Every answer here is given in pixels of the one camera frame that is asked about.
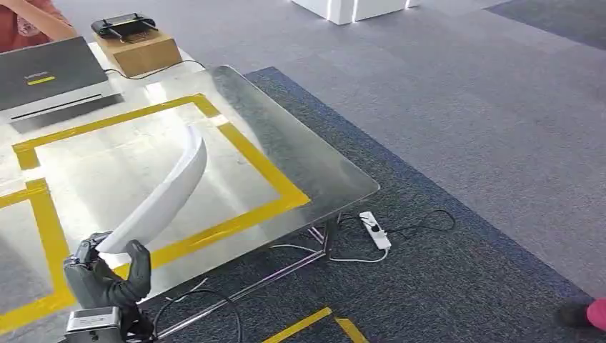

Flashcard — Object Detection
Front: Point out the yellow tape square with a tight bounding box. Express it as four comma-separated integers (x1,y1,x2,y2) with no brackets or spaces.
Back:
0,178,78,335
11,92,312,281

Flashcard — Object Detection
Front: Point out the white curved plastic panel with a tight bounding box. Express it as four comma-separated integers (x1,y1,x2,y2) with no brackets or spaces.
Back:
95,124,209,269

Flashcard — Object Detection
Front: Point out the white power strip cable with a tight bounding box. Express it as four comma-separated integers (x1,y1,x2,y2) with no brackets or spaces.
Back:
269,243,390,264

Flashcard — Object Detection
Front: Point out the black power strip cable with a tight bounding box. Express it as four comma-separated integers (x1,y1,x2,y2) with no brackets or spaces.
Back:
337,209,457,239

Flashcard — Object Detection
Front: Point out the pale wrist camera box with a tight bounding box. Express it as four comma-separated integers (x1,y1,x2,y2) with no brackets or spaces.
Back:
64,307,123,343

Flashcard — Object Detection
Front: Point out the white cabinet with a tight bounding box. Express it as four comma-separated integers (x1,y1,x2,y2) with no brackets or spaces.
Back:
290,0,422,26

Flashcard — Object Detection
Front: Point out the short white floor cable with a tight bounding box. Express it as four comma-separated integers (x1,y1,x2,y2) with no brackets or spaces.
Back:
164,277,209,303

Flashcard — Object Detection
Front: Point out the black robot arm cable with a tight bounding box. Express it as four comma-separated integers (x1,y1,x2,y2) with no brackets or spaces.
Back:
151,289,243,343

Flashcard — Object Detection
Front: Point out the black laptop cable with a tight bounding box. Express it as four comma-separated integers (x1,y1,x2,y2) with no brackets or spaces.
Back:
103,59,207,81

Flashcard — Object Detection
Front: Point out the brown cardboard box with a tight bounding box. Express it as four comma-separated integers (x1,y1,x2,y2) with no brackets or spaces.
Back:
94,29,184,79

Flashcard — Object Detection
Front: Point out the person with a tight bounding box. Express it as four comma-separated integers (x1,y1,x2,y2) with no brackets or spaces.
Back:
0,0,79,54

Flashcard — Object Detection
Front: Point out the white power strip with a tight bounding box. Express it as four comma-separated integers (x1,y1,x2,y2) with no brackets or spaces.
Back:
358,211,393,252

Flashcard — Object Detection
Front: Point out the black handheld controller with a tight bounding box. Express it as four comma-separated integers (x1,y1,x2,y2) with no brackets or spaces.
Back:
90,12,159,41

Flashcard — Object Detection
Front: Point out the grey laptop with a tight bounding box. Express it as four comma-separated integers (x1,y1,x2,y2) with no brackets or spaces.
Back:
0,36,126,135

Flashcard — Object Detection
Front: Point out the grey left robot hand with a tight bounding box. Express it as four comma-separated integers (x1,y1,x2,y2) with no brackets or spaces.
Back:
63,231,153,312

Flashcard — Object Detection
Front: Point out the steel bench table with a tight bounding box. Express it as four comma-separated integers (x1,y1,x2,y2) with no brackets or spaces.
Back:
0,41,381,343

